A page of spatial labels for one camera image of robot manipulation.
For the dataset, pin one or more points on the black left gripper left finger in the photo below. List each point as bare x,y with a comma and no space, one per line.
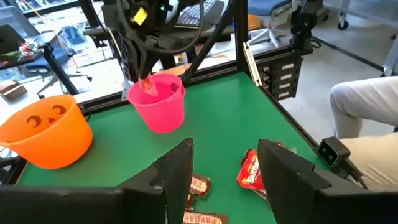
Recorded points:
93,205

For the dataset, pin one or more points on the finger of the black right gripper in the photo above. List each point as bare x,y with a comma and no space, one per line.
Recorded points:
151,62
143,63

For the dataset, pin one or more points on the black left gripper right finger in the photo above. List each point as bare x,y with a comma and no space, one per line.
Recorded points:
311,202

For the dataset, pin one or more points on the red clear candy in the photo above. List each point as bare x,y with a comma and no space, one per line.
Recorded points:
148,87

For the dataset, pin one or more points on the red Skittles pack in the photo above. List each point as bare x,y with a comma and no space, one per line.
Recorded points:
250,174

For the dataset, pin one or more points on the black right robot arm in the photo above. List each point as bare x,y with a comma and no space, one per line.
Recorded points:
127,56

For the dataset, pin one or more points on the yellow label tag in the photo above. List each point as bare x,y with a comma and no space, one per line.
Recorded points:
140,16

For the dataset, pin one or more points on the dark computer keyboard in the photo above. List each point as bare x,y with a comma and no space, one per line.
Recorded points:
208,12

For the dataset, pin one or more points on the pink plastic bucket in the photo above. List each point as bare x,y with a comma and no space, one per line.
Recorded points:
161,115

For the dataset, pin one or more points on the orange pumpkin face bucket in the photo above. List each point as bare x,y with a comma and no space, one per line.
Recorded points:
56,146

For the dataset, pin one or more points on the green table mat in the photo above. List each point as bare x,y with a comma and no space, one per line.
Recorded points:
217,118

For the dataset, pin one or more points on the brown PayDay bar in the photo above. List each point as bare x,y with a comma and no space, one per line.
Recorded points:
190,201
200,185
205,217

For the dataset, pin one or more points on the blue seat office chair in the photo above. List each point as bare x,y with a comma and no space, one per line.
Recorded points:
267,6

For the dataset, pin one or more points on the person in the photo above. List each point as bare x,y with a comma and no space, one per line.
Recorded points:
367,102

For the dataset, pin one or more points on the black labelled equipment box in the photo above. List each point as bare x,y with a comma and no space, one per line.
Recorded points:
280,77

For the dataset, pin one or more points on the brown cardboard box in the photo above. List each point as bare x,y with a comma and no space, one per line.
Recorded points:
14,91

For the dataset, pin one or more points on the small black table camera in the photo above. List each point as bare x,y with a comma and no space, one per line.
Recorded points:
332,152

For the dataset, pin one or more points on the white frame corner bracket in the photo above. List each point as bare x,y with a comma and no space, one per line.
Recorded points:
252,63

